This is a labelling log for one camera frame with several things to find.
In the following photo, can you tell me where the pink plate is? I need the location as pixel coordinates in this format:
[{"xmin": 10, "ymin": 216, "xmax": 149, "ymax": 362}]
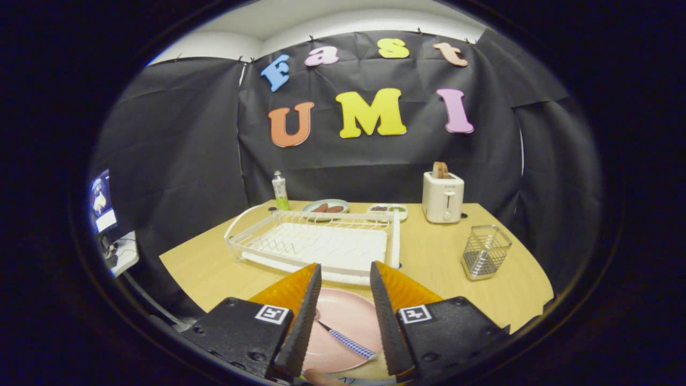
[{"xmin": 303, "ymin": 288, "xmax": 384, "ymax": 374}]

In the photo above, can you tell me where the white side desk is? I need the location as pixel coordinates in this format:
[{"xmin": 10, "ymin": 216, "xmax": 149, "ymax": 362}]
[{"xmin": 105, "ymin": 231, "xmax": 140, "ymax": 278}]

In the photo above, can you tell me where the pale green plate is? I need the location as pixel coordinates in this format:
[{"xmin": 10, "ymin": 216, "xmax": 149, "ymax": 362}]
[{"xmin": 302, "ymin": 199, "xmax": 350, "ymax": 221}]

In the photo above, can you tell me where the black backdrop cloth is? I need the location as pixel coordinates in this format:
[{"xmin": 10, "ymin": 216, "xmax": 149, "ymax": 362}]
[{"xmin": 91, "ymin": 29, "xmax": 603, "ymax": 317}]

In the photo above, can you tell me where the white toaster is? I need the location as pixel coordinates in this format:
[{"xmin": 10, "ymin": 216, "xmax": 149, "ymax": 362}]
[{"xmin": 422, "ymin": 171, "xmax": 465, "ymax": 224}]

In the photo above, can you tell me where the white divided condiment tray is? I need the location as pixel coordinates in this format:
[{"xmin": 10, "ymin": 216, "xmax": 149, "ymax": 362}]
[{"xmin": 368, "ymin": 203, "xmax": 408, "ymax": 221}]

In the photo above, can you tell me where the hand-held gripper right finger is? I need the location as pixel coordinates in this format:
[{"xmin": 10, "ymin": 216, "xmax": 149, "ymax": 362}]
[{"xmin": 370, "ymin": 261, "xmax": 511, "ymax": 382}]

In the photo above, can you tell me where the metal wire basket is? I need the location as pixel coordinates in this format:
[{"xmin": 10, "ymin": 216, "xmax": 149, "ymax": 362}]
[{"xmin": 461, "ymin": 225, "xmax": 513, "ymax": 281}]

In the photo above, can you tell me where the white drip tray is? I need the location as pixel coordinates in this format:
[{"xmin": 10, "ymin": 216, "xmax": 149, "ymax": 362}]
[{"xmin": 241, "ymin": 222, "xmax": 389, "ymax": 286}]

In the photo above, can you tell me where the computer monitor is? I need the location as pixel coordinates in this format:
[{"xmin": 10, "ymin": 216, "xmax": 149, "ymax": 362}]
[{"xmin": 88, "ymin": 169, "xmax": 118, "ymax": 234}]

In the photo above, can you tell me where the clear bottle with green liquid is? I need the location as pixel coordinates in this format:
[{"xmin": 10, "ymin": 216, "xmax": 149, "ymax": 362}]
[{"xmin": 271, "ymin": 170, "xmax": 290, "ymax": 211}]

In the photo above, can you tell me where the white wire dish rack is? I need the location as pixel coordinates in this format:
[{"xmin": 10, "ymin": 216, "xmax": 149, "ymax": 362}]
[{"xmin": 223, "ymin": 203, "xmax": 401, "ymax": 286}]

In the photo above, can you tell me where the blue checked handle spoon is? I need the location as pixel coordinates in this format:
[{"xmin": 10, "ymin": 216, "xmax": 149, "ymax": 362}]
[{"xmin": 314, "ymin": 308, "xmax": 377, "ymax": 360}]

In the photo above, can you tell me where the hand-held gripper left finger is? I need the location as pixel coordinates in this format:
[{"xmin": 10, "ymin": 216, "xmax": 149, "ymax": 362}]
[{"xmin": 181, "ymin": 262, "xmax": 323, "ymax": 382}]

